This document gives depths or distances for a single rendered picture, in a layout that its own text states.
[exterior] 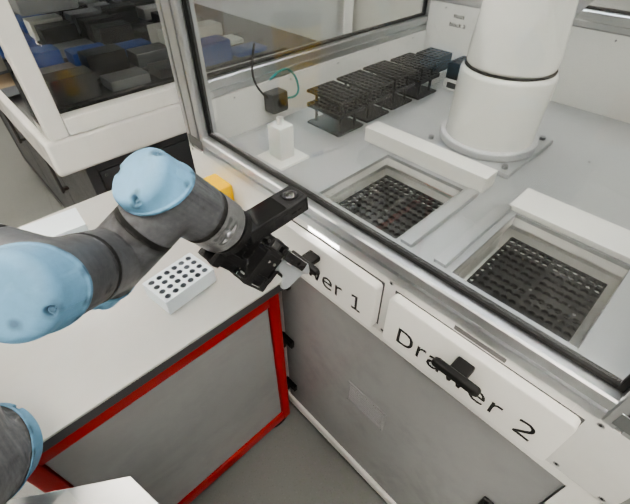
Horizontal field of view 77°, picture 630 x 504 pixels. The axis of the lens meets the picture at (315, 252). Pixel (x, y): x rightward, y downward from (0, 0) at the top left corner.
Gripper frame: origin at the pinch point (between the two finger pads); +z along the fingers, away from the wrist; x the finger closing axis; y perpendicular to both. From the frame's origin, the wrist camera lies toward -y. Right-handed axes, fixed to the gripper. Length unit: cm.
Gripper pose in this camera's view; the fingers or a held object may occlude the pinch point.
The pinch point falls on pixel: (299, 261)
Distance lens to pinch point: 71.0
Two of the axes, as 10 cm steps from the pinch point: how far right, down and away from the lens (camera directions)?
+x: 6.9, 5.0, -5.3
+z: 4.2, 3.3, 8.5
